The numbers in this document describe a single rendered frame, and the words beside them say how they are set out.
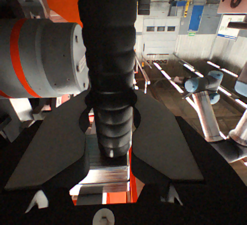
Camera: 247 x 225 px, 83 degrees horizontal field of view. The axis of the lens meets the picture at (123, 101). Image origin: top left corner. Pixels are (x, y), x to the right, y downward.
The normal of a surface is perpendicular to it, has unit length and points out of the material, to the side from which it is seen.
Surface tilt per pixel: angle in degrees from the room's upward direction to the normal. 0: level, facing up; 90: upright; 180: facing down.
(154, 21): 90
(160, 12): 90
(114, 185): 90
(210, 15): 90
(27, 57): 109
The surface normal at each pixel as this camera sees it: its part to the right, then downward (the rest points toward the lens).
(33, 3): 0.04, 0.97
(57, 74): 0.05, 0.58
